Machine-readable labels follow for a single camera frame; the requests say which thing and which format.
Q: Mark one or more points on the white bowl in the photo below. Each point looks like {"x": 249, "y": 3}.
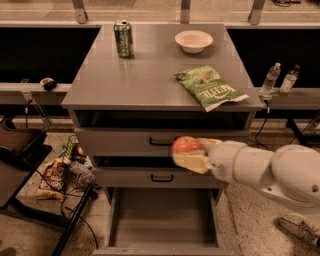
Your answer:
{"x": 193, "y": 41}

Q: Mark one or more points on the red apple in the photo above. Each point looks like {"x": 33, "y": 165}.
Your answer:
{"x": 186, "y": 144}

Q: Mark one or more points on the grey drawer cabinet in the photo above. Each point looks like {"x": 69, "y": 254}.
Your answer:
{"x": 142, "y": 92}

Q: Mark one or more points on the black yellow tape measure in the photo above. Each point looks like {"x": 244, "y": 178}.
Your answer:
{"x": 48, "y": 84}

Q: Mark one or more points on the plastic bottle on floor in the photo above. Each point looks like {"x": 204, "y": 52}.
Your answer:
{"x": 84, "y": 176}

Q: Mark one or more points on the clear water bottle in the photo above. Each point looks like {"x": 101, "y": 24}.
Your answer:
{"x": 270, "y": 80}

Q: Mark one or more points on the green snack bag on floor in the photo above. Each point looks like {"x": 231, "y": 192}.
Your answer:
{"x": 68, "y": 147}

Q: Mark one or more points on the green chip bag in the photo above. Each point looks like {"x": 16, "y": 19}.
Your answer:
{"x": 208, "y": 87}

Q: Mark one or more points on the green soda can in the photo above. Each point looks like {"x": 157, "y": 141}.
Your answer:
{"x": 123, "y": 38}

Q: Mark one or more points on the grey top drawer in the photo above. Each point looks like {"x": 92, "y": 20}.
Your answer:
{"x": 143, "y": 142}

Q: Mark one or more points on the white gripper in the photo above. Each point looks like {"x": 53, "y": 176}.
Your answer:
{"x": 220, "y": 159}

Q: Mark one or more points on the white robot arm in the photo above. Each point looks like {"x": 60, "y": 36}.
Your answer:
{"x": 289, "y": 176}

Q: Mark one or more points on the black cart stand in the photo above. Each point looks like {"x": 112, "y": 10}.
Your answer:
{"x": 32, "y": 227}

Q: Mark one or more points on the grey open bottom drawer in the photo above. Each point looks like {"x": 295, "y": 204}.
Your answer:
{"x": 163, "y": 222}

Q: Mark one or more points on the grey middle drawer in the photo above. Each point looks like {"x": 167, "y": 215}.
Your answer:
{"x": 155, "y": 178}

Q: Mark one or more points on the grey sneaker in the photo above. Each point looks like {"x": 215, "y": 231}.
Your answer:
{"x": 299, "y": 227}

